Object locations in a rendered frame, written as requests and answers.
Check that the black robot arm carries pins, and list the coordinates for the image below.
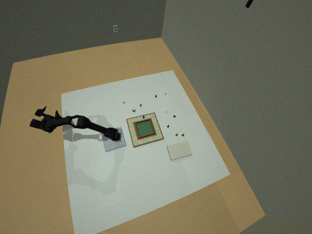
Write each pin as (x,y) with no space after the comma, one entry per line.
(49,125)

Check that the beige flat rectangular block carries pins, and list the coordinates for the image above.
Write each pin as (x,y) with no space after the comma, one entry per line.
(179,150)

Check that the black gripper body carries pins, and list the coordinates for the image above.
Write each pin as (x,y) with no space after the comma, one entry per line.
(39,113)

